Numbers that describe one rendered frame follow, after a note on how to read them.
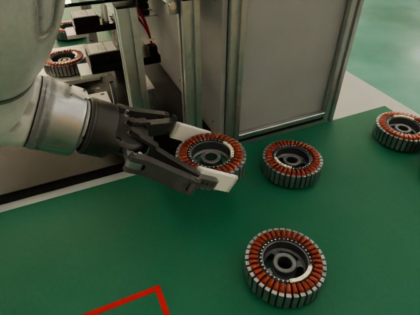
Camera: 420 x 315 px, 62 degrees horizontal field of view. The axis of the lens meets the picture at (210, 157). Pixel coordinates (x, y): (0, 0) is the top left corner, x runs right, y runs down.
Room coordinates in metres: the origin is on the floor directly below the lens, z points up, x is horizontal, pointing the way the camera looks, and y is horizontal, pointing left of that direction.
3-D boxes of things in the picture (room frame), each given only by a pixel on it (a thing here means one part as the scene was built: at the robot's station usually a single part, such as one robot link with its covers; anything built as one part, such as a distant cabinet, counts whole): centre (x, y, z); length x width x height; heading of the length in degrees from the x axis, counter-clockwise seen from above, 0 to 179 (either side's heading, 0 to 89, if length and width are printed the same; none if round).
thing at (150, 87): (0.73, 0.16, 0.80); 0.08 x 0.05 x 0.06; 24
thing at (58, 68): (0.89, 0.39, 0.80); 0.11 x 0.11 x 0.04
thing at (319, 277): (0.29, -0.11, 0.77); 0.11 x 0.11 x 0.04
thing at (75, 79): (0.89, 0.39, 0.78); 0.15 x 0.15 x 0.01; 24
